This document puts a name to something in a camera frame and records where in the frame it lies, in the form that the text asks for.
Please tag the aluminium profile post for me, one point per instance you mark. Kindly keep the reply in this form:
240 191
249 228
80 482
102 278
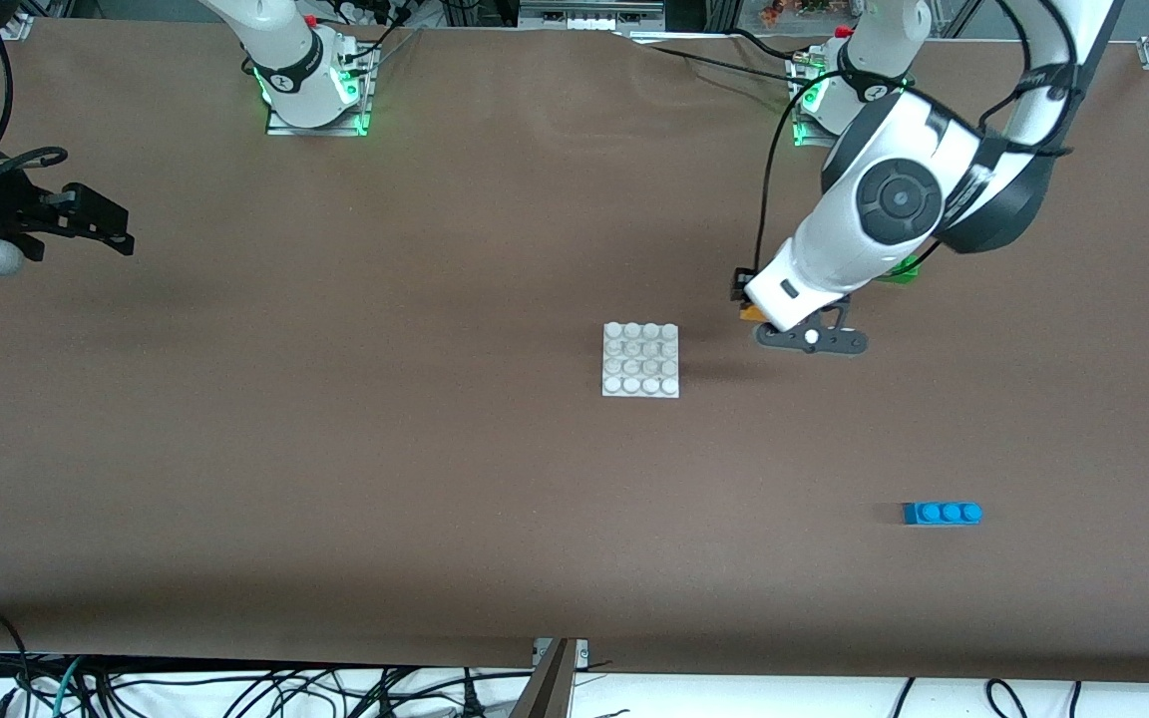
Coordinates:
547 688

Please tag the brown table cover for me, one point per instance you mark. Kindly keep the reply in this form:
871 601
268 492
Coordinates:
535 499

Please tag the green two-stud block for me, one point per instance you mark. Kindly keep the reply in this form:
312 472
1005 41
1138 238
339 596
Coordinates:
902 274

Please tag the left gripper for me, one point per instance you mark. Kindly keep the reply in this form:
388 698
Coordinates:
739 286

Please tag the white studded base plate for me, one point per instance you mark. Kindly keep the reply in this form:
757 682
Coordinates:
641 361

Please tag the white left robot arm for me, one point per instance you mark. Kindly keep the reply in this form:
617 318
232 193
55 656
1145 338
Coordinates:
894 199

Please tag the blue three-stud block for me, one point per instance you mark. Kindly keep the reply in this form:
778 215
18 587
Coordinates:
942 514

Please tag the silver aluminium frame rail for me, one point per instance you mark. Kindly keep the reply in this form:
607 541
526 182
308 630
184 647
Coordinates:
589 15

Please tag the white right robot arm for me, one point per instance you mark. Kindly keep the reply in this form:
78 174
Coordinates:
295 60

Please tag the silver table edge bracket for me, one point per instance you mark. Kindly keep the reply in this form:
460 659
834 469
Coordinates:
580 650

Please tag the yellow two-stud block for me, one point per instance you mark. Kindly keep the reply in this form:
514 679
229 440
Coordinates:
752 313

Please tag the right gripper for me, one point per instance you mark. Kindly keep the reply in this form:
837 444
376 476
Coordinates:
24 213

